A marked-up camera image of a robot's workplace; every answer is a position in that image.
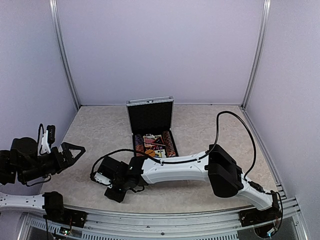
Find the blue playing card box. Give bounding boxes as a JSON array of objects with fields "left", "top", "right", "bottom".
[{"left": 154, "top": 149, "right": 167, "bottom": 158}]

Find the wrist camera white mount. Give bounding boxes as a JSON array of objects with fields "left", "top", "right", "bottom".
[
  {"left": 37, "top": 123, "right": 56, "bottom": 155},
  {"left": 90, "top": 172, "right": 113, "bottom": 188}
]

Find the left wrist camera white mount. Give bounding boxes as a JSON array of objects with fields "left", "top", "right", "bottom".
[{"left": 37, "top": 123, "right": 56, "bottom": 155}]

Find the chip row in case back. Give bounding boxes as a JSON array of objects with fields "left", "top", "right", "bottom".
[{"left": 162, "top": 131, "right": 178, "bottom": 158}]

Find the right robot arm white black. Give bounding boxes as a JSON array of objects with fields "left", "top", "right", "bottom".
[{"left": 90, "top": 141, "right": 283, "bottom": 222}]

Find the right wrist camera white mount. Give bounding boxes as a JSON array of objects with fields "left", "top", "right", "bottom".
[{"left": 90, "top": 172, "right": 113, "bottom": 188}]

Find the black dice row in case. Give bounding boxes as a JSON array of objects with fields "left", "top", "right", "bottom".
[{"left": 152, "top": 146, "right": 166, "bottom": 151}]

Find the chip row in case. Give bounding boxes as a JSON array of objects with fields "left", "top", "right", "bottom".
[
  {"left": 134, "top": 134, "right": 145, "bottom": 157},
  {"left": 162, "top": 131, "right": 178, "bottom": 158}
]

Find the left aluminium corner post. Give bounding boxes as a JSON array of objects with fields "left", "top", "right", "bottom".
[{"left": 49, "top": 0, "right": 81, "bottom": 111}]

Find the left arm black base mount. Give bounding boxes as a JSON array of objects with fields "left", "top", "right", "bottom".
[{"left": 42, "top": 203, "right": 88, "bottom": 228}]

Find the aluminium front rail frame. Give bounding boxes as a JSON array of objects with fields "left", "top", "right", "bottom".
[{"left": 17, "top": 197, "right": 308, "bottom": 240}]

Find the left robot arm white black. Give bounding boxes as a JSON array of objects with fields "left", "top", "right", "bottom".
[{"left": 0, "top": 124, "right": 86, "bottom": 223}]

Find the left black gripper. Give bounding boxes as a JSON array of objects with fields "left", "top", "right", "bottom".
[{"left": 19, "top": 141, "right": 85, "bottom": 183}]

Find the black pink triangular button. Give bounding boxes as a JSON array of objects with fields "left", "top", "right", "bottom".
[{"left": 152, "top": 135, "right": 165, "bottom": 146}]

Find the right aluminium corner post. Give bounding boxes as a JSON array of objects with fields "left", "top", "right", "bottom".
[{"left": 241, "top": 0, "right": 272, "bottom": 111}]

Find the chip row in case front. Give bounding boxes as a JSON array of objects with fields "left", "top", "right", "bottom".
[{"left": 134, "top": 134, "right": 145, "bottom": 157}]

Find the aluminium corner post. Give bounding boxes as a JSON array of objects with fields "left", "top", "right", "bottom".
[
  {"left": 241, "top": 0, "right": 272, "bottom": 111},
  {"left": 49, "top": 0, "right": 81, "bottom": 111}
]

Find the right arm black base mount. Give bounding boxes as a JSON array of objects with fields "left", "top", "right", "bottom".
[{"left": 238, "top": 208, "right": 277, "bottom": 227}]

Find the red playing card deck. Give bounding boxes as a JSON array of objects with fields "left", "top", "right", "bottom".
[{"left": 143, "top": 134, "right": 162, "bottom": 147}]

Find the orange big blind button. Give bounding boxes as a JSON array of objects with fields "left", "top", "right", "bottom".
[{"left": 144, "top": 149, "right": 156, "bottom": 157}]

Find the aluminium poker chip case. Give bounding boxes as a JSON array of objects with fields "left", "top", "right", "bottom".
[{"left": 126, "top": 96, "right": 178, "bottom": 156}]

